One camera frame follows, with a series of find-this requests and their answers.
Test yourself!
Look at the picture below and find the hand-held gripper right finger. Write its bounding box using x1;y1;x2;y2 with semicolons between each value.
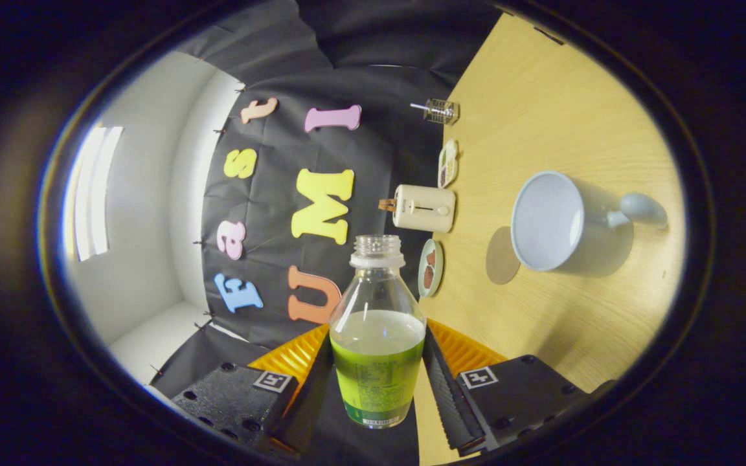
422;317;616;457

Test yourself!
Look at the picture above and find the clear juice bottle green label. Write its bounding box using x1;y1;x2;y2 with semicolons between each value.
328;234;427;429

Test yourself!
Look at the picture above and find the black backdrop cloth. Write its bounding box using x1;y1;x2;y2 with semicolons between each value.
150;0;506;466

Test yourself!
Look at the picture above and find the light grey cup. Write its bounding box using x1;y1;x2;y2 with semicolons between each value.
510;170;669;272

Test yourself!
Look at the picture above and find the round brown coaster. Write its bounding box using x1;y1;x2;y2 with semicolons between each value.
485;226;521;285

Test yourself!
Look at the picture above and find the wooden table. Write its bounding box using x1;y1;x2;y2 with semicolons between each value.
412;13;688;466

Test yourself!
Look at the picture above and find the white toaster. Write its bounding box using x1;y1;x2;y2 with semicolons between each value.
392;184;457;234

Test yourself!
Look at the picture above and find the white divided tray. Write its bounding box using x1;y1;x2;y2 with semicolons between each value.
437;139;459;189

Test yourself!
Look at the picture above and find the pale green plate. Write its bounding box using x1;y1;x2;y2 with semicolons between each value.
418;239;444;298

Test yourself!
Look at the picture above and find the ceiling light panel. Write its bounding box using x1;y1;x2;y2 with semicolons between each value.
72;125;124;263

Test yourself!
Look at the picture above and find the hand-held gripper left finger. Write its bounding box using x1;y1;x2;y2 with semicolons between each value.
172;324;335;454

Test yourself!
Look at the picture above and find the wire mesh holder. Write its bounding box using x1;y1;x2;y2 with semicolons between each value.
425;98;460;126

